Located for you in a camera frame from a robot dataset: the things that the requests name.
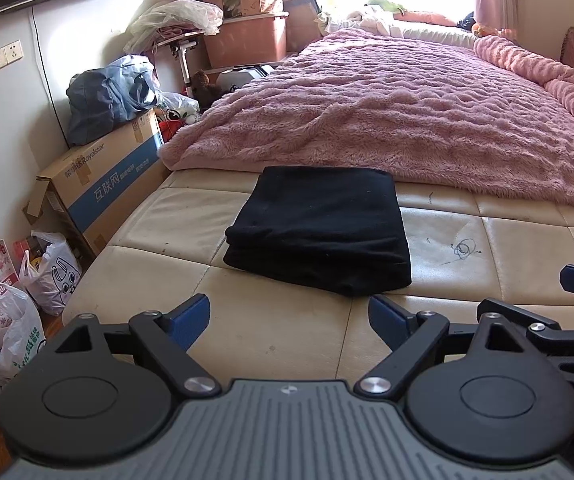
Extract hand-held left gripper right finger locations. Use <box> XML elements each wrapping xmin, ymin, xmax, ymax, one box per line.
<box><xmin>354</xmin><ymin>294</ymin><xmax>535</xmax><ymax>401</ymax></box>

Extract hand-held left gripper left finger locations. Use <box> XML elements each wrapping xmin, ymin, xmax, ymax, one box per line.
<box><xmin>42</xmin><ymin>294</ymin><xmax>221</xmax><ymax>400</ymax></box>

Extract black pants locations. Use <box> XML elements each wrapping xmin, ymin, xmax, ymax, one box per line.
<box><xmin>223</xmin><ymin>165</ymin><xmax>413</xmax><ymax>297</ymax></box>

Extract beige leather bed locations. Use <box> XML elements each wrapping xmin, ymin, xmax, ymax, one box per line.
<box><xmin>62</xmin><ymin>162</ymin><xmax>574</xmax><ymax>386</ymax></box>

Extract white bunny print bag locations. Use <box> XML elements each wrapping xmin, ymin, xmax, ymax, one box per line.
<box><xmin>19</xmin><ymin>232</ymin><xmax>84</xmax><ymax>317</ymax></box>

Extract large cardboard box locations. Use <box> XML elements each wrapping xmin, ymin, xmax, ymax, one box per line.
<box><xmin>22</xmin><ymin>108</ymin><xmax>173</xmax><ymax>261</ymax></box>

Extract white green print plastic bag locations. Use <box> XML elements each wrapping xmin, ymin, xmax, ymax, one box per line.
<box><xmin>0</xmin><ymin>282</ymin><xmax>46</xmax><ymax>381</ymax></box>

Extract white cartoon print bag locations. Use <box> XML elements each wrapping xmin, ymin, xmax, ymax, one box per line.
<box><xmin>154</xmin><ymin>91</ymin><xmax>201</xmax><ymax>141</ymax></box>

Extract pink fluffy blanket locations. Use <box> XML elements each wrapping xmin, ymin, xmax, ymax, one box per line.
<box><xmin>159</xmin><ymin>27</ymin><xmax>574</xmax><ymax>213</ymax></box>

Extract pink fleece duvet roll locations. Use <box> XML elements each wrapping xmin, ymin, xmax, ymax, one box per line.
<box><xmin>472</xmin><ymin>35</ymin><xmax>574</xmax><ymax>146</ymax></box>

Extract brown teddy bear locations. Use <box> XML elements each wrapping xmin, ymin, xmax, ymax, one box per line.
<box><xmin>189</xmin><ymin>70</ymin><xmax>223</xmax><ymax>108</ymax></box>

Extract blue fabric bag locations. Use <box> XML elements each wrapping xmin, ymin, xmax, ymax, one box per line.
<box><xmin>66</xmin><ymin>55</ymin><xmax>160</xmax><ymax>147</ymax></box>

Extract white appliance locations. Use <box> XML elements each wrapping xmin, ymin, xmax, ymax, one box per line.
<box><xmin>215</xmin><ymin>64</ymin><xmax>280</xmax><ymax>96</ymax></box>

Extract white side table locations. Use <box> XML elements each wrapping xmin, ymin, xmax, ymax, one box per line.
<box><xmin>154</xmin><ymin>30</ymin><xmax>205</xmax><ymax>97</ymax></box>

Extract cream long cushion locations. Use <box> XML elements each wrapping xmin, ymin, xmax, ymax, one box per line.
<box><xmin>392</xmin><ymin>20</ymin><xmax>478</xmax><ymax>49</ymax></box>

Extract pink plastic storage bin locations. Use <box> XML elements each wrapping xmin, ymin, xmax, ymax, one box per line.
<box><xmin>202</xmin><ymin>12</ymin><xmax>290</xmax><ymax>68</ymax></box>

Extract white clothes pile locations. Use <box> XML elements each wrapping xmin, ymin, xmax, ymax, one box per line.
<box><xmin>317</xmin><ymin>5</ymin><xmax>398</xmax><ymax>37</ymax></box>

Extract green plush toy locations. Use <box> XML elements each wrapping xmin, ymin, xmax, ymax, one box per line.
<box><xmin>367</xmin><ymin>0</ymin><xmax>408</xmax><ymax>14</ymax></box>

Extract black television cable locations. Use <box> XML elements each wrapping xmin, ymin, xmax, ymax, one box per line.
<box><xmin>31</xmin><ymin>7</ymin><xmax>70</xmax><ymax>148</ymax></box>

